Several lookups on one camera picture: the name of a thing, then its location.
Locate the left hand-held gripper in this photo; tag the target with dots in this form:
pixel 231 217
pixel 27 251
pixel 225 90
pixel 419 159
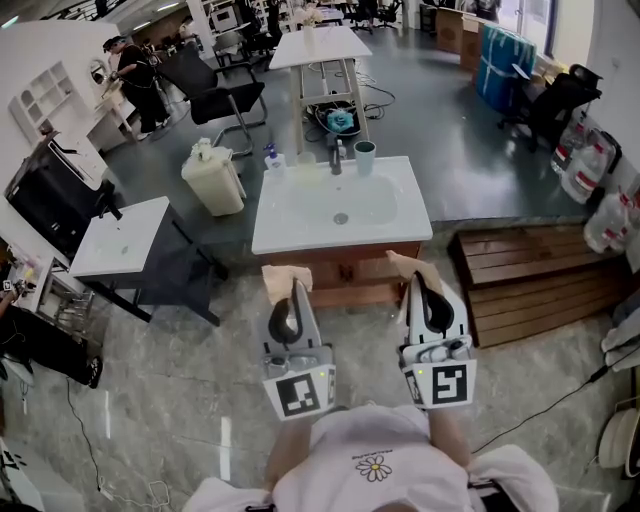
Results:
pixel 295 390

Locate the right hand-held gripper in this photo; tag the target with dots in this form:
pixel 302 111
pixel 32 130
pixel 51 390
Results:
pixel 450 385

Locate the clear plastic cup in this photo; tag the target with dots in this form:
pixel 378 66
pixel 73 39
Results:
pixel 306 162

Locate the pale green cup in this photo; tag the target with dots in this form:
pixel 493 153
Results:
pixel 365 159

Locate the person's right forearm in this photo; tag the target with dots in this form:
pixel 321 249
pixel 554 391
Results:
pixel 450 435

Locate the person's left forearm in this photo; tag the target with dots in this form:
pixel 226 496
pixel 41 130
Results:
pixel 282 442

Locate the wooden vanity cabinet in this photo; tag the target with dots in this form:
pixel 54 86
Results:
pixel 360 280

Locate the wooden slat platform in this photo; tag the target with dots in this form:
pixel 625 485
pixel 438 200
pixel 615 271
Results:
pixel 540 280

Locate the white sink basin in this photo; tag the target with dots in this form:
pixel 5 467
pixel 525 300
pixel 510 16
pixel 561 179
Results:
pixel 310 210

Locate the black basin stand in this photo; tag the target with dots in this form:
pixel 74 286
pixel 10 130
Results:
pixel 175 265

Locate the person's white daisy shirt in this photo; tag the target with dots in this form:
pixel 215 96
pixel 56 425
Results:
pixel 375 440

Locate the cream trash bin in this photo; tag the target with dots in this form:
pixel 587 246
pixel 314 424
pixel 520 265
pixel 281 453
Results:
pixel 212 185

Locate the black sink faucet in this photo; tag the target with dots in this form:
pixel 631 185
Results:
pixel 336 160

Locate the white folded towel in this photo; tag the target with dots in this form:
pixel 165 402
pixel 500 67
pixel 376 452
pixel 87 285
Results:
pixel 622 340

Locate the white square basin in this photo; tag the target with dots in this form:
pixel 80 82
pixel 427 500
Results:
pixel 120 240

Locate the large clear water jug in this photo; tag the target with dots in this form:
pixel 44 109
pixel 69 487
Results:
pixel 567 150
pixel 590 170
pixel 632 205
pixel 607 225

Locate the white flower bunch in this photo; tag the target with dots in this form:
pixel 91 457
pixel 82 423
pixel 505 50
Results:
pixel 202 150

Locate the blue bath pouf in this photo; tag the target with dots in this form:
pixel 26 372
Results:
pixel 340 120

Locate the round white disc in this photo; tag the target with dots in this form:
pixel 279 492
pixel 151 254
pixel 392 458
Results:
pixel 617 440

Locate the black cantilever chair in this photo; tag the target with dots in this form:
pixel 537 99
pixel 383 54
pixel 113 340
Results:
pixel 210 95

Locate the black office chair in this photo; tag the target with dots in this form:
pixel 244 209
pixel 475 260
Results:
pixel 560 105

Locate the blue wrapped package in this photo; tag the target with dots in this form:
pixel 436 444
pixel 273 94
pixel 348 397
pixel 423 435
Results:
pixel 505 65

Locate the white narrow basin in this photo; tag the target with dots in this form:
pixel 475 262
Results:
pixel 82 162

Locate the white dressing table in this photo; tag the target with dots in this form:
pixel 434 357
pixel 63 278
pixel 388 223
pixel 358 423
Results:
pixel 110 125

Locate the brown cardboard box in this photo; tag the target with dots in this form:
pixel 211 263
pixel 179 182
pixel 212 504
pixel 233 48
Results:
pixel 471 45
pixel 449 30

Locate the black vanity cabinet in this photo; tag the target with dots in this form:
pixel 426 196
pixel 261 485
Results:
pixel 45 200

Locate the white tall table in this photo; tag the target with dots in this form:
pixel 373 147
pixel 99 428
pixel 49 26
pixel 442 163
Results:
pixel 325 47

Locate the white vase with flowers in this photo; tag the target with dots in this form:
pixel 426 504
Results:
pixel 309 35

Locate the white printed panel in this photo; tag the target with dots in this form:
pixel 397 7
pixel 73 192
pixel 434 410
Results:
pixel 15 480

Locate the round mirror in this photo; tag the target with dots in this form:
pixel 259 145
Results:
pixel 98 71

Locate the white shelf unit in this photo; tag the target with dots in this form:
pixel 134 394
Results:
pixel 42 97

